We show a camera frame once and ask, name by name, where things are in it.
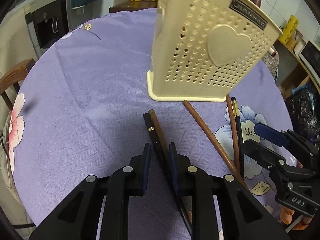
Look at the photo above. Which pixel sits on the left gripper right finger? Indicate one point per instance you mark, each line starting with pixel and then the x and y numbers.
pixel 221 200

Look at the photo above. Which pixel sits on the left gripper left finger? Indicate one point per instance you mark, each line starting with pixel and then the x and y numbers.
pixel 98 207

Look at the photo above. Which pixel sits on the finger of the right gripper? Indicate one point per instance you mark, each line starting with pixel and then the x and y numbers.
pixel 274 162
pixel 287 139

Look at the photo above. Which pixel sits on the brown wooden chopstick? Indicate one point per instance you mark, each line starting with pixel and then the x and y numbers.
pixel 234 132
pixel 210 135
pixel 160 132

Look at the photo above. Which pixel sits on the black chopstick silver band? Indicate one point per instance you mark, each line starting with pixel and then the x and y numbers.
pixel 160 154

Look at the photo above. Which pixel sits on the brown wooden spoon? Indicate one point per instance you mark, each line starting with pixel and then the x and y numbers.
pixel 257 3

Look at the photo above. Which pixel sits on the right hand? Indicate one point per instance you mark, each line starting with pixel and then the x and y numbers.
pixel 286 215

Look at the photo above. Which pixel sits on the black chopstick gold band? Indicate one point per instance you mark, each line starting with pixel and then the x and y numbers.
pixel 239 134

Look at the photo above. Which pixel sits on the purple floral tablecloth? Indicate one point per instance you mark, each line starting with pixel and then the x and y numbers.
pixel 80 112

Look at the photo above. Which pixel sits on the cream plastic utensil holder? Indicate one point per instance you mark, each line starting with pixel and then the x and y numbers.
pixel 203 48

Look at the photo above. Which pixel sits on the wooden chair back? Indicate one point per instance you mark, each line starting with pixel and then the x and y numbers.
pixel 12 78

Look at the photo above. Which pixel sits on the water dispenser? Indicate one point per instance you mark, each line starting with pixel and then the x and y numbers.
pixel 47 21

